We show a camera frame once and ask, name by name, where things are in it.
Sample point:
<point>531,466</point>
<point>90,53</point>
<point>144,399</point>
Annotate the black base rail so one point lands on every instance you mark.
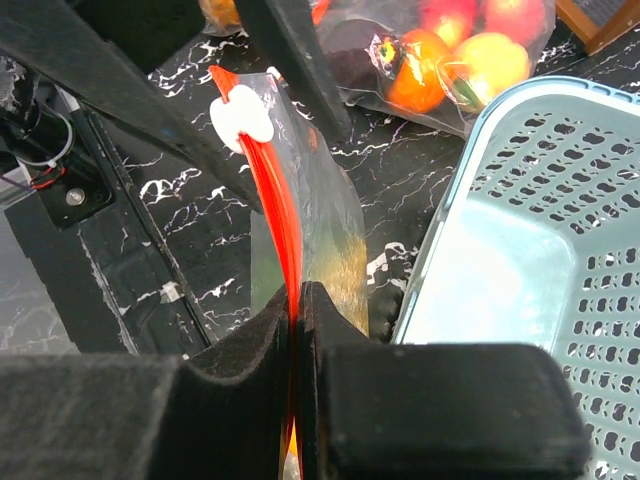
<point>82,268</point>

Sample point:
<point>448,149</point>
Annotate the orange fruit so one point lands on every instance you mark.
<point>417,88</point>

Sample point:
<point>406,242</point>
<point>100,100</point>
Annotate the pink peach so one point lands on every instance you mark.
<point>519,16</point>

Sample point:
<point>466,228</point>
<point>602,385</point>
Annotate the small orange pineapple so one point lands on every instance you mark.
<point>222,13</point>

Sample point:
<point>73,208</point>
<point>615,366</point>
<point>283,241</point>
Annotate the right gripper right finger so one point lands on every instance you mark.
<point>367,410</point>

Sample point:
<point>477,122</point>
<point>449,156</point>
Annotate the wooden shelf rack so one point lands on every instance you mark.
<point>597,24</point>

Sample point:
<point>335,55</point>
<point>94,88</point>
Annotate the light blue plastic basket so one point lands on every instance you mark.
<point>536,241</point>

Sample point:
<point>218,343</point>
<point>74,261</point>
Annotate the clear orange-zip bag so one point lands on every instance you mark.
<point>339,18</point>

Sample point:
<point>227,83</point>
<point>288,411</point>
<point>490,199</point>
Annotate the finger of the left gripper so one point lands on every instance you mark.
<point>284,32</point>
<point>102,52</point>

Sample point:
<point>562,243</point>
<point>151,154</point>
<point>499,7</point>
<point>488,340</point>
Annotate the yellow orange peach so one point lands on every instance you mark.
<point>485,65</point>

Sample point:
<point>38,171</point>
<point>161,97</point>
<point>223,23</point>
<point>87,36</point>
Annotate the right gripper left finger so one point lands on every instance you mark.
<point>220,415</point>

